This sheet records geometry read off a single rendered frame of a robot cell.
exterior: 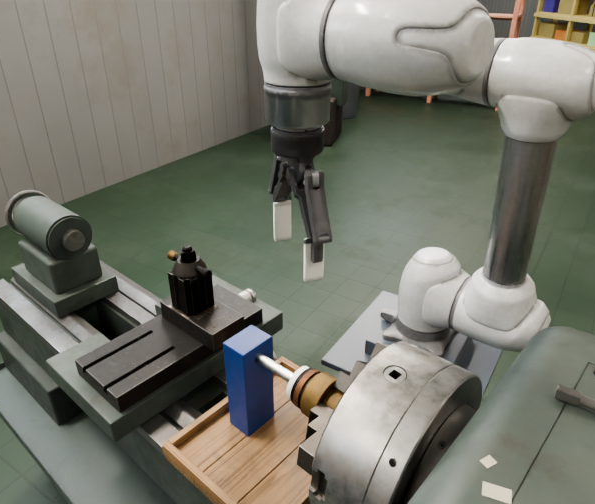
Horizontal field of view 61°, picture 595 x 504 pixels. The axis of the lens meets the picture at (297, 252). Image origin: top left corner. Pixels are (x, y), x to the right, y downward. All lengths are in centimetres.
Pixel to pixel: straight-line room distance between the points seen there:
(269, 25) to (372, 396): 51
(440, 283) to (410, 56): 91
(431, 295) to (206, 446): 69
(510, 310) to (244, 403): 67
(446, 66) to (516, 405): 44
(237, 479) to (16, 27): 388
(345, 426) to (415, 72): 47
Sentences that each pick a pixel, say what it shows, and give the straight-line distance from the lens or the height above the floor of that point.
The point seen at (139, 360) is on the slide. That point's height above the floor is 97.
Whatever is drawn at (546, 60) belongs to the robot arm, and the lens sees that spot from 107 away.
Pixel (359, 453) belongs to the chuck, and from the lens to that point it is 73.
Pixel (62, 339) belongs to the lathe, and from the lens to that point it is 154.
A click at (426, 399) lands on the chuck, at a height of 123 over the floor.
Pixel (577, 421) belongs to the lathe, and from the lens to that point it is 75.
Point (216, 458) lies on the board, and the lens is 111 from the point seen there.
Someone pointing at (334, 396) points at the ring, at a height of 111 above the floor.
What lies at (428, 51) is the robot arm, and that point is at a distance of 55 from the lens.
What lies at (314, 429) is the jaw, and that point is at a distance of 84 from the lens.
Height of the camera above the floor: 175
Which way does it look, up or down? 29 degrees down
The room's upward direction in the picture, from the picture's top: straight up
